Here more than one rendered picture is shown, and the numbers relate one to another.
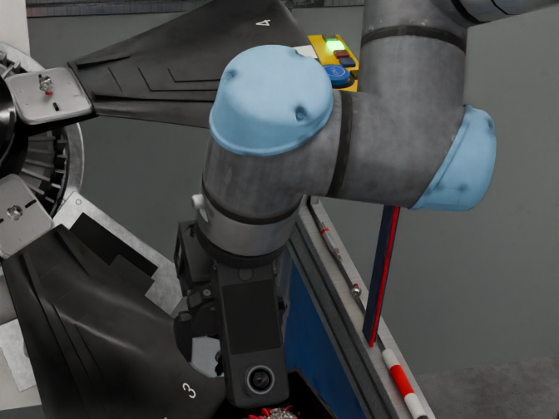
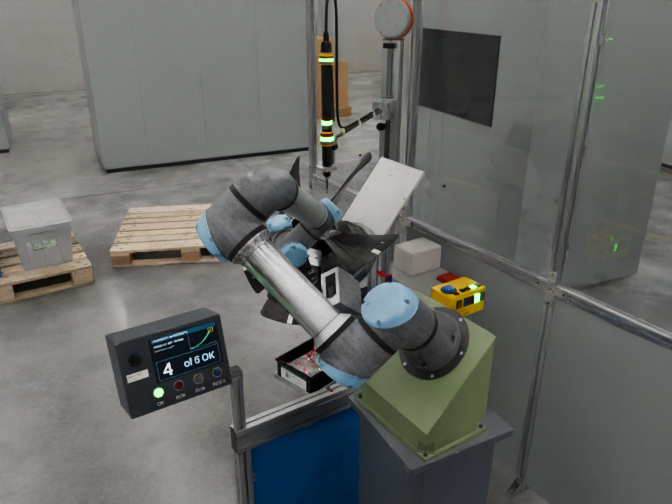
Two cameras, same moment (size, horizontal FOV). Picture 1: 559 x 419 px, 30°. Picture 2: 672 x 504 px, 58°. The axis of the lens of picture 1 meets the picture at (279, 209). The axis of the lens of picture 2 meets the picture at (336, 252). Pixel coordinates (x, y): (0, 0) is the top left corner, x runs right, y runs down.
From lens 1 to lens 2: 177 cm
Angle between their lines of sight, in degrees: 65
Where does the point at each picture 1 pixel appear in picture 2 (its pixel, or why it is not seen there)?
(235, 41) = (370, 242)
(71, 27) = (481, 265)
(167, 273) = (336, 296)
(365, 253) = (579, 443)
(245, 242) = not seen: hidden behind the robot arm
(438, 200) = not seen: hidden behind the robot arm
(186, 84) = (345, 244)
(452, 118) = (290, 241)
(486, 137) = (288, 247)
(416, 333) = not seen: outside the picture
